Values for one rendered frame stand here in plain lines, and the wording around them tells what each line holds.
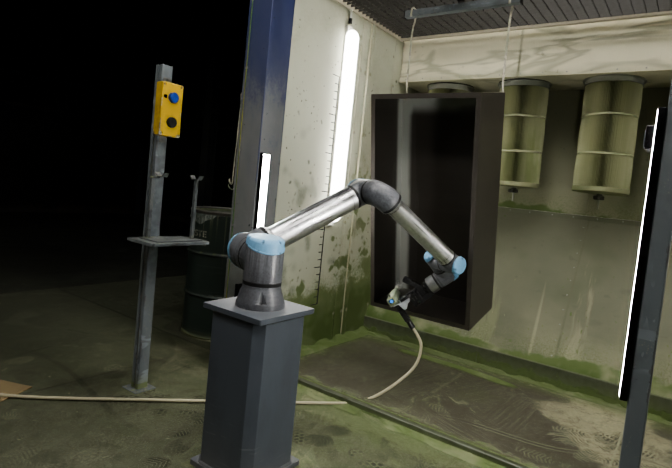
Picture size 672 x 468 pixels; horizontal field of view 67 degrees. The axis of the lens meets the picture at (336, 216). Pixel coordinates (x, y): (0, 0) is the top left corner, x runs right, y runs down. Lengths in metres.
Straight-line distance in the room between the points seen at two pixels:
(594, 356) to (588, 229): 0.90
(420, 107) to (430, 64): 1.00
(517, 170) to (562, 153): 0.44
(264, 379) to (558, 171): 2.75
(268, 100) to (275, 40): 0.33
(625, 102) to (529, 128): 0.58
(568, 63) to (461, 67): 0.71
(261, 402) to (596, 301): 2.35
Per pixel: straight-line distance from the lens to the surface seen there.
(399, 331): 3.82
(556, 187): 3.97
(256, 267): 1.91
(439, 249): 2.44
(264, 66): 2.90
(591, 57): 3.63
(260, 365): 1.90
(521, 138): 3.70
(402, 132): 3.07
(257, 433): 2.01
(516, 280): 3.74
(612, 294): 3.64
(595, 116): 3.59
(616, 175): 3.53
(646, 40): 3.61
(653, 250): 1.65
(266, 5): 3.00
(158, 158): 2.67
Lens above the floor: 1.13
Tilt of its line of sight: 3 degrees down
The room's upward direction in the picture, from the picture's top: 6 degrees clockwise
